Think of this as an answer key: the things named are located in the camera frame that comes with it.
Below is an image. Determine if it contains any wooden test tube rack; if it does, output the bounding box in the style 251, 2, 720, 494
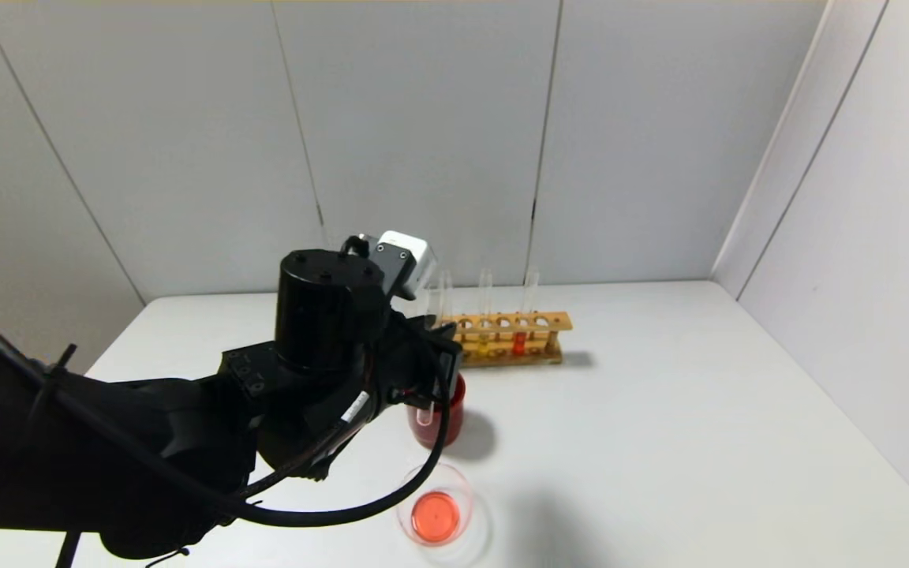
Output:
451, 312, 574, 368

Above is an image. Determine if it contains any thick black cable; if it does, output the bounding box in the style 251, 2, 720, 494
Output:
0, 304, 455, 528

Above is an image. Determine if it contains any clear glass beaker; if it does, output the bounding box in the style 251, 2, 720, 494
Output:
396, 461, 476, 547

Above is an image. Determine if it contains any red pigment glass test tube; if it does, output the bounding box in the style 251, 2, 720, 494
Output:
511, 267, 541, 357
413, 286, 443, 429

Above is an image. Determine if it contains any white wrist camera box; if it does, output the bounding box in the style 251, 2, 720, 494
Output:
376, 230, 438, 301

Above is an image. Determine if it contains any dark red plastic cup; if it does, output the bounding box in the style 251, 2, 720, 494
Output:
407, 375, 467, 450

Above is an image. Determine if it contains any yellow pigment glass test tube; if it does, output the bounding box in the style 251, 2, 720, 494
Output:
477, 268, 494, 358

